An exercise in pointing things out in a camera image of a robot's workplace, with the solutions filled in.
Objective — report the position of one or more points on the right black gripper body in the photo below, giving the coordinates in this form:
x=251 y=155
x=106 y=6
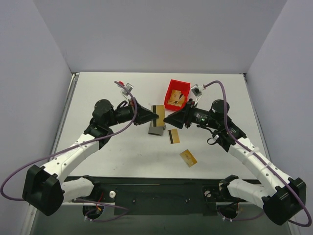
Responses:
x=187 y=115

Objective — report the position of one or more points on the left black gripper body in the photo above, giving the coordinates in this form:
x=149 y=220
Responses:
x=135 y=111

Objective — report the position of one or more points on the gold card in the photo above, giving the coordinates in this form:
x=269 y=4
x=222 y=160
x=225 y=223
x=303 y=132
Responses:
x=173 y=136
x=160 y=111
x=188 y=158

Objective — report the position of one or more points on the grey card holder wallet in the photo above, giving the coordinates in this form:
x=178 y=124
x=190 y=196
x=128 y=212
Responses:
x=156 y=130

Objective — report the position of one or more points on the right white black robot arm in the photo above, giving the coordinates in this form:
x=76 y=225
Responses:
x=279 y=195

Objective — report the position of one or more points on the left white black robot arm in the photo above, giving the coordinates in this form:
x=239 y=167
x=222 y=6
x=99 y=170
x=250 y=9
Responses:
x=45 y=187

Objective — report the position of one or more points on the gold cards in bin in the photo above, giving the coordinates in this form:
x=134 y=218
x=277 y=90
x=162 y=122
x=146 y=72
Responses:
x=177 y=98

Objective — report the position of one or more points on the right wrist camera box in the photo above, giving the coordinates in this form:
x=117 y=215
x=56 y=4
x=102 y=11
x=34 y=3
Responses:
x=197 y=92

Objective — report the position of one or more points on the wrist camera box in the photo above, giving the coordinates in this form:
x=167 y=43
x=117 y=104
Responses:
x=125 y=90
x=197 y=92

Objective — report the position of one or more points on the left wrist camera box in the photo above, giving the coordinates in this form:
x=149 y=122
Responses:
x=125 y=90

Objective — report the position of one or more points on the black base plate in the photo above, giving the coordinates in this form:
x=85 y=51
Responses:
x=160 y=196

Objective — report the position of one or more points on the aluminium table frame rail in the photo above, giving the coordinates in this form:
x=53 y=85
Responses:
x=31 y=211

